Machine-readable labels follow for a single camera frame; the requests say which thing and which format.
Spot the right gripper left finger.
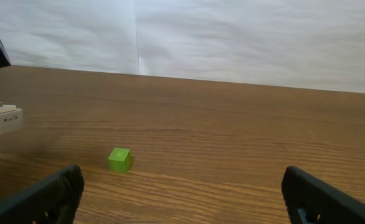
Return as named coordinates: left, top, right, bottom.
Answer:
left=0, top=164, right=85, bottom=224

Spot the green cube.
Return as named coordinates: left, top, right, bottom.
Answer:
left=107, top=147, right=133, bottom=174

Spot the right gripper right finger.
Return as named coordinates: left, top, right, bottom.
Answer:
left=281, top=166, right=365, bottom=224

